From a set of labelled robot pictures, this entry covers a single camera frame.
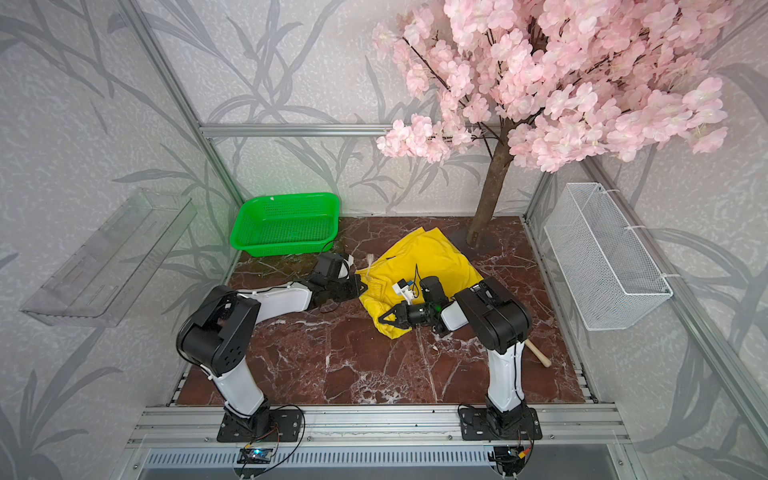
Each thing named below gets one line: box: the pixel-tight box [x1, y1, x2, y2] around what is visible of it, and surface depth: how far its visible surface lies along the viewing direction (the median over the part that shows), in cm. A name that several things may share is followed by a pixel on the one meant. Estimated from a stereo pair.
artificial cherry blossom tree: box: [373, 0, 738, 249], surface depth 54 cm
